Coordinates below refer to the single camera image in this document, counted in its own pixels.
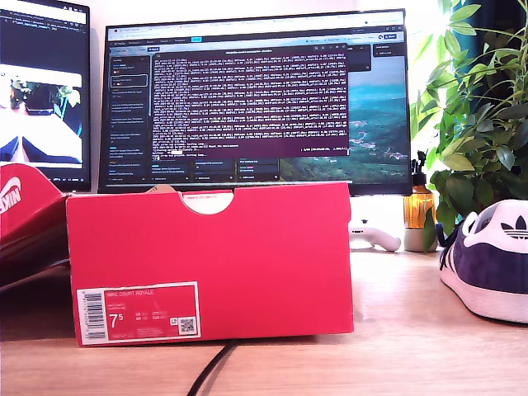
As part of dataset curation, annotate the green leafy houseplant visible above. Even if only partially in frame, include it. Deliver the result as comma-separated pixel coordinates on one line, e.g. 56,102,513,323
414,0,528,238

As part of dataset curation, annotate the blue suede white-soled shoe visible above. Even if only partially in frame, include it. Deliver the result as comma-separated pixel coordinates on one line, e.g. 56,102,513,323
438,199,528,325

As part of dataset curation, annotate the dark teal curtain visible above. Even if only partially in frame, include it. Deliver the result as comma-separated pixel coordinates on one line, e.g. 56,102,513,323
449,0,528,63

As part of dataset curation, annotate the red cardboard shoebox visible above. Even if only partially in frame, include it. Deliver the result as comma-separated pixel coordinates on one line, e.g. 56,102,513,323
65,181,355,347

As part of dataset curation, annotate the pale grey pot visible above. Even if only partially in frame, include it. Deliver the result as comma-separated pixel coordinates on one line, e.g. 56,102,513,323
403,225,439,252

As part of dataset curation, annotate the black table cable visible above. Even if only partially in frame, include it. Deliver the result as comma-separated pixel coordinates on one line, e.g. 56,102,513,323
185,341,239,396

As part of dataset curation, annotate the amber pump bottle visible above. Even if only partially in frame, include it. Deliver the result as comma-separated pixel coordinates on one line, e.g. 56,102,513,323
403,150,438,230

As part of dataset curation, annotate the red shoebox lid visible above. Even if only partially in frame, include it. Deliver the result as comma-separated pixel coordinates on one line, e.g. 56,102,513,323
0,163,69,290

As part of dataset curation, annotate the white game controller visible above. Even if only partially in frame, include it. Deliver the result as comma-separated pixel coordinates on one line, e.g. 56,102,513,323
349,219,402,252

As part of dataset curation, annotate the small black computer monitor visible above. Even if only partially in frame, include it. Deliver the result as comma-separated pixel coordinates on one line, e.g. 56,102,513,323
0,0,91,193

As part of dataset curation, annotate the large black computer monitor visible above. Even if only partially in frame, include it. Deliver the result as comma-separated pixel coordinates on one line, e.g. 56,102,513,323
97,8,413,197

